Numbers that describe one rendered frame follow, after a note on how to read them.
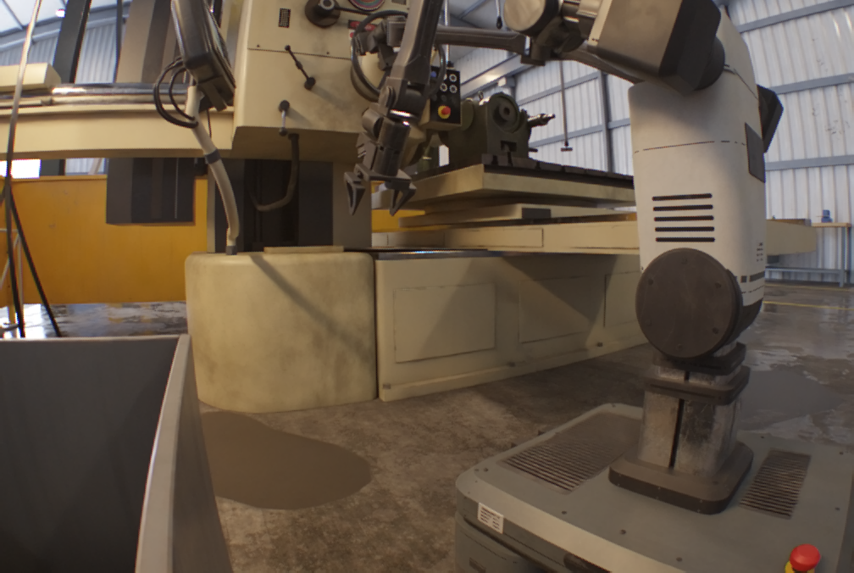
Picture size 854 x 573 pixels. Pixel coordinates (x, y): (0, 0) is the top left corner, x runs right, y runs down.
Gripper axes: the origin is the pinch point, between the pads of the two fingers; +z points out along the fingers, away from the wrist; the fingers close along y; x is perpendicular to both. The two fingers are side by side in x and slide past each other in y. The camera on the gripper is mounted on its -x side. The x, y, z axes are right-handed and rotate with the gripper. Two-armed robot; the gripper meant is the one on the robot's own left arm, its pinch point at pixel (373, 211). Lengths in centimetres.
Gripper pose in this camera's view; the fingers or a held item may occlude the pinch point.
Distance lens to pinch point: 94.9
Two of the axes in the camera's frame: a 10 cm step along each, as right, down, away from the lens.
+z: -2.9, 8.6, 4.2
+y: -8.0, 0.2, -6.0
